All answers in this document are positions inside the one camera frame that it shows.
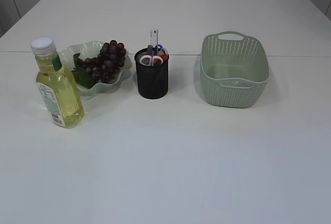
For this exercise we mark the green plastic woven basket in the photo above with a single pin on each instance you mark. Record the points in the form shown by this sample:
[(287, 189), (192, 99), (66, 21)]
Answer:
[(232, 55)]

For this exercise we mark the blue scissors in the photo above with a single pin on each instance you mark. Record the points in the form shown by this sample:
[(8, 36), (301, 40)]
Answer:
[(159, 48)]

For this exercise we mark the yellow tea bottle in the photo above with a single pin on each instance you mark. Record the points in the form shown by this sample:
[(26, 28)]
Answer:
[(56, 85)]

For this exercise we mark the pink purple scissors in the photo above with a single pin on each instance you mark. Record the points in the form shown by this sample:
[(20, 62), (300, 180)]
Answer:
[(149, 60)]

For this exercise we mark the silver blue glitter glue pen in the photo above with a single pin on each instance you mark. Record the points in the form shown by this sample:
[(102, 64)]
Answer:
[(150, 50)]

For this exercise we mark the clear plastic ruler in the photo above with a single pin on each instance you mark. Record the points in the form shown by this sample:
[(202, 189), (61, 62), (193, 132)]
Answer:
[(154, 40)]

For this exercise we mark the green wavy glass bowl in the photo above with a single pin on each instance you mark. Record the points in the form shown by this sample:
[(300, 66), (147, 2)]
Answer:
[(90, 49)]

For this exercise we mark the red glitter glue pen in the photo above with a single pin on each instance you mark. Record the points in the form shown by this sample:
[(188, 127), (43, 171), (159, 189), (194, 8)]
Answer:
[(165, 57)]

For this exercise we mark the purple artificial grape bunch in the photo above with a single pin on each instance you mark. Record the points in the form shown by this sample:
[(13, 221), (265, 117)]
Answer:
[(103, 68)]

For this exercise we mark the clear plastic sheet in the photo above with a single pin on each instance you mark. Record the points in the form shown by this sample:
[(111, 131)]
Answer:
[(237, 83)]

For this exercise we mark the black mesh pen holder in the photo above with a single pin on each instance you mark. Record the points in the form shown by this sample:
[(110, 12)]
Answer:
[(152, 81)]

